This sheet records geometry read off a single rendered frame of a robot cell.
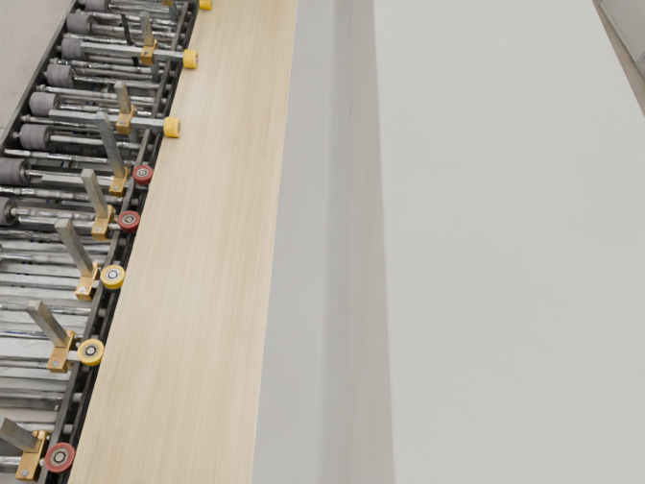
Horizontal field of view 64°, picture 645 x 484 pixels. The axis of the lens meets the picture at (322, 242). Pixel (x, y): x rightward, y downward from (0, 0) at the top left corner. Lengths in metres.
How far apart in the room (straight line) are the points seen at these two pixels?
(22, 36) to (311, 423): 4.52
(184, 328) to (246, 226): 0.46
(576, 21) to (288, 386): 0.15
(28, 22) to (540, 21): 4.64
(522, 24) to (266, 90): 2.37
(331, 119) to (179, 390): 1.55
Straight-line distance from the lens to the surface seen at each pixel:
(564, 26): 0.18
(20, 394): 1.96
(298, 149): 0.26
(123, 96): 2.29
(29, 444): 1.81
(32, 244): 2.36
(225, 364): 1.75
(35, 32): 4.65
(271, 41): 2.82
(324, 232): 0.20
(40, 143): 2.55
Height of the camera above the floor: 2.54
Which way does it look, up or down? 56 degrees down
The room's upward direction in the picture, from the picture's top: 11 degrees clockwise
